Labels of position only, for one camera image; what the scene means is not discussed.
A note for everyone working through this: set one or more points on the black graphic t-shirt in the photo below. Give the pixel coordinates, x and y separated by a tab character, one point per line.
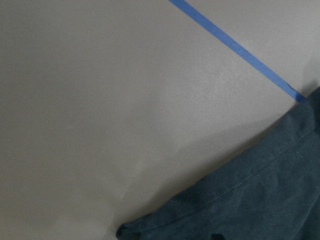
269	192

